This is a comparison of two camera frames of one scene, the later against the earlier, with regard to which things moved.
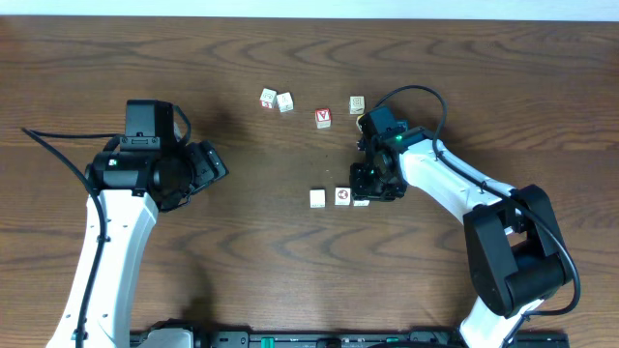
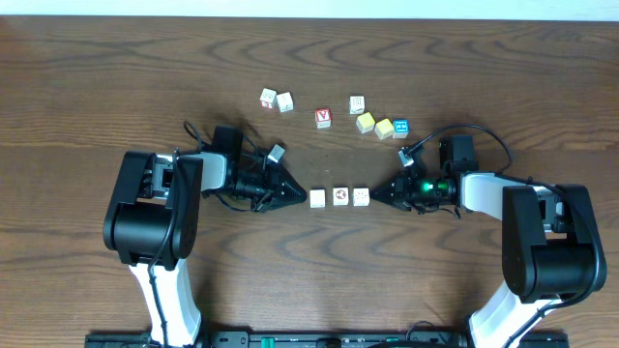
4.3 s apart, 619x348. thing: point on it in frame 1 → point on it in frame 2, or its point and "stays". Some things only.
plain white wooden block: (318, 198) stays
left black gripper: (202, 175) → (284, 187)
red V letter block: (323, 118) stays
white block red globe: (342, 195) stays
